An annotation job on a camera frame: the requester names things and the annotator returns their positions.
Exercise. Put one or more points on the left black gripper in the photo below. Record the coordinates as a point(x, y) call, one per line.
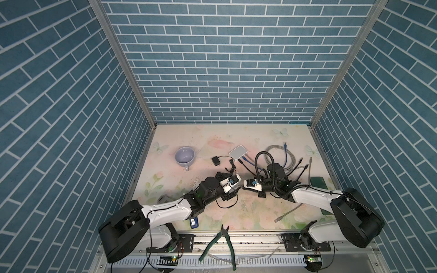
point(228, 196)

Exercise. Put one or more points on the black power adapter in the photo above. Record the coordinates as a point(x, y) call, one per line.
point(216, 161)
point(221, 176)

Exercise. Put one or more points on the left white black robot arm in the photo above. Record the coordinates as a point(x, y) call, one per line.
point(152, 225)

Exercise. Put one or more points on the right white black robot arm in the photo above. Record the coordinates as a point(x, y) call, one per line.
point(354, 220)

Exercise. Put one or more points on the blue black handheld tool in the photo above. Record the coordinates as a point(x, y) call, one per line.
point(194, 222)

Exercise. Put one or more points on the lavender ceramic cup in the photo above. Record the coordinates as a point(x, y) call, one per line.
point(185, 157)

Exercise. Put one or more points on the grey white tape dispenser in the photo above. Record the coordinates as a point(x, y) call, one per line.
point(164, 199)

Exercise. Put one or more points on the right controller board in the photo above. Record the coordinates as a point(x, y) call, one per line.
point(313, 260)

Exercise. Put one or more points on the controller board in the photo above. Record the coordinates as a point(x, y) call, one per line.
point(167, 264)
point(313, 260)

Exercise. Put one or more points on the left controller board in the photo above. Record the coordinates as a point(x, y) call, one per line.
point(167, 264)

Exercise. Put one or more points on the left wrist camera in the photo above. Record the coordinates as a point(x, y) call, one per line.
point(233, 181)

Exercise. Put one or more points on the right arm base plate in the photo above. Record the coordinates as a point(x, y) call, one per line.
point(290, 242)

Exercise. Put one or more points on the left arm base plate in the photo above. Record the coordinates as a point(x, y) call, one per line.
point(183, 242)

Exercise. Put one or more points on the aluminium front rail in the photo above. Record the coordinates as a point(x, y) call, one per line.
point(254, 252)

